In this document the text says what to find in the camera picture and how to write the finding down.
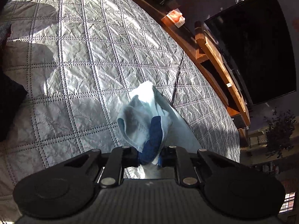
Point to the dark dried flower plant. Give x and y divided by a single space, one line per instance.
280 128

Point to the orange tissue box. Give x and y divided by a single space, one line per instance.
176 17

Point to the wooden TV stand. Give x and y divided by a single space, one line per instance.
211 63

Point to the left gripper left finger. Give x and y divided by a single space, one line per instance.
119 159

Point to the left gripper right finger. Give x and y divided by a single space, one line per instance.
179 159

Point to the blue white raglan t-shirt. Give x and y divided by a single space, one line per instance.
148 123

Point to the grey quilted bedspread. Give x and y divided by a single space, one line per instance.
78 60

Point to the low wooden bench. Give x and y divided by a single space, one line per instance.
186 41

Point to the black flat screen television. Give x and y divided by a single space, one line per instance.
254 37

